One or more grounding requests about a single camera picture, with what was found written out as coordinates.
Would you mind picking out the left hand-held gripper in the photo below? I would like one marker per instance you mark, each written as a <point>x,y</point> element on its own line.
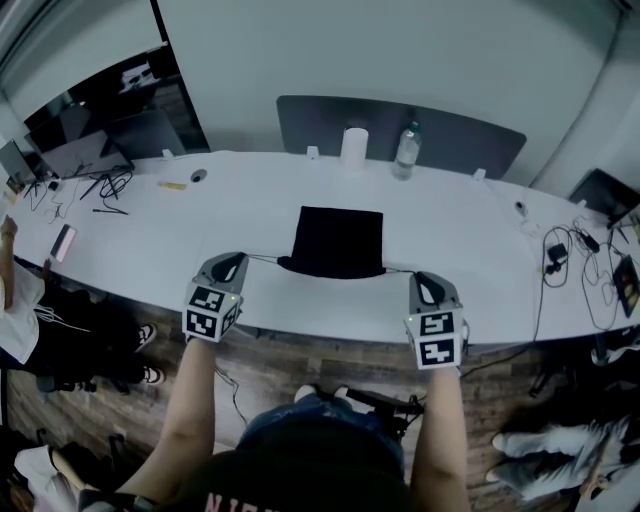
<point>210,312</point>

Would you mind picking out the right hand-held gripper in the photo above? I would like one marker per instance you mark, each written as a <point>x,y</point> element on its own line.
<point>435,342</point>

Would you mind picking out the person's right forearm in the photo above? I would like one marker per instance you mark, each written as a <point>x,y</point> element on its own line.
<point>442,435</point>

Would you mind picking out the person's left forearm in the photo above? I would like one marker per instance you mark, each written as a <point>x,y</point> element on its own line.
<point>187,400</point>

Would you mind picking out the yellow label strip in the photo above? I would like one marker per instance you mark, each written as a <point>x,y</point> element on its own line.
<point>171,185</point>

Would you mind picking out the black floor power strip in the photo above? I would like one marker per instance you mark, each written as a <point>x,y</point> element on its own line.
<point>380,400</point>

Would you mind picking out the black pen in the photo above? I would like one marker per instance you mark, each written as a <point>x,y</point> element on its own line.
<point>110,212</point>

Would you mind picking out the person's white shoe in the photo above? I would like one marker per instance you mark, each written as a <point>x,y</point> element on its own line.
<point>340,392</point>
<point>306,392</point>

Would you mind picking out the black power adapter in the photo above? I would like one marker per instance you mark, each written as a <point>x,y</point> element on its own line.
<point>557,251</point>

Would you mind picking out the clear plastic water bottle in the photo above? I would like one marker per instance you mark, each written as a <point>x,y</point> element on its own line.
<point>406,155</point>

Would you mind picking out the smartphone with lit screen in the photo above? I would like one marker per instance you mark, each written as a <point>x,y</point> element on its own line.
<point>64,243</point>

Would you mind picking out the person's blue jeans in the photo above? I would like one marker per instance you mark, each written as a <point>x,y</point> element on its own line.
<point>300,417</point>

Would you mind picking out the white paper roll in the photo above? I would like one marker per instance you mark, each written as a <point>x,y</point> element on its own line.
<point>355,147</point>

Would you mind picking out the black power brick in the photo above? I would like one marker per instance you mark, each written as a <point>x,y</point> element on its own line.
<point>590,242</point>

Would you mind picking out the black monitor with stand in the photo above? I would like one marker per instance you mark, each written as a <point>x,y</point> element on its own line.
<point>75,145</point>

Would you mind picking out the black computer monitor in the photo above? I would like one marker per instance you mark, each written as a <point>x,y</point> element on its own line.
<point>627,217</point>

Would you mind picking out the small black monitor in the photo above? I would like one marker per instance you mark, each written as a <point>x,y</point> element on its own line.
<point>15,162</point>

